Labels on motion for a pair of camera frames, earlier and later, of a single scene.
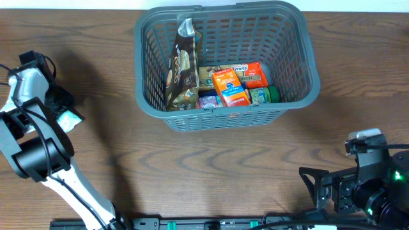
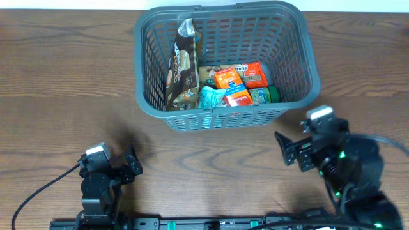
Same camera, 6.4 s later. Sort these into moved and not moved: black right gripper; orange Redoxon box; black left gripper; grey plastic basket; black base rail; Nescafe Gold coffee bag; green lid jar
Moved: black left gripper; black right gripper
Not moved: grey plastic basket; Nescafe Gold coffee bag; orange Redoxon box; black base rail; green lid jar
